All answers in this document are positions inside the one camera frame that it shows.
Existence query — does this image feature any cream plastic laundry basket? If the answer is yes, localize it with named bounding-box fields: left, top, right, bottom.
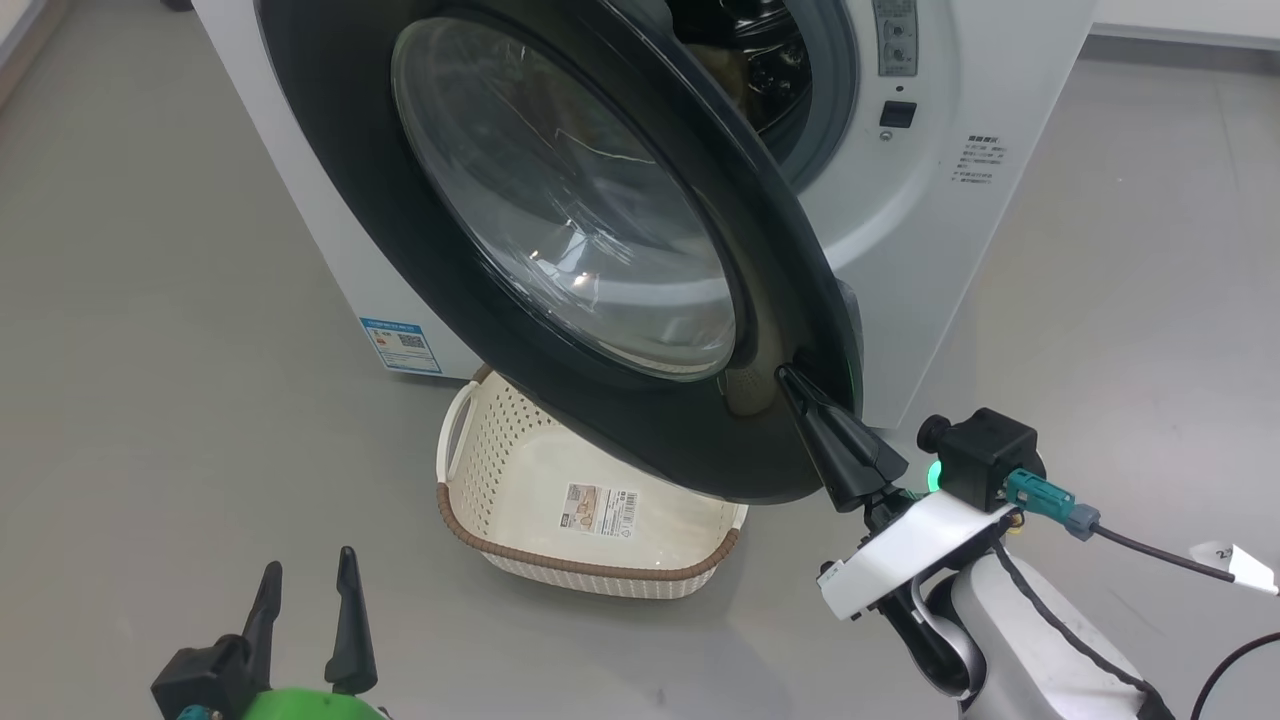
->
left=436, top=365, right=750, bottom=600

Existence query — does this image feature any blue energy label sticker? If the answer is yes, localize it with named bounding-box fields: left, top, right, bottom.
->
left=358, top=317, right=444, bottom=377

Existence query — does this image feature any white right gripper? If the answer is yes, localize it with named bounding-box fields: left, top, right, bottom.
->
left=777, top=365, right=1020, bottom=702

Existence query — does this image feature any white paper cable tag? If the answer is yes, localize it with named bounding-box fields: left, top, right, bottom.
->
left=1190, top=540, right=1280, bottom=597

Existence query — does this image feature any white front-load washing machine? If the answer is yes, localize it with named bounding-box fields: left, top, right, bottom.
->
left=190, top=0, right=1099, bottom=433

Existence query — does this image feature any black round glass washer door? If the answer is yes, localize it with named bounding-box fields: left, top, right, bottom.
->
left=255, top=0, right=867, bottom=507

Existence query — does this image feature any basket barcode product sticker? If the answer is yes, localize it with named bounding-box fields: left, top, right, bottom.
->
left=559, top=482, right=642, bottom=539

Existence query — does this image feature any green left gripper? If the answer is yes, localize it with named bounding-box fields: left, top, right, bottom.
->
left=235, top=546, right=392, bottom=720

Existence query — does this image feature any thin black loose cable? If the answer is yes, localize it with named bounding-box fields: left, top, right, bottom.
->
left=1189, top=631, right=1280, bottom=720

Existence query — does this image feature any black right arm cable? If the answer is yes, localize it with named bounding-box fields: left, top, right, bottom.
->
left=990, top=540, right=1177, bottom=720

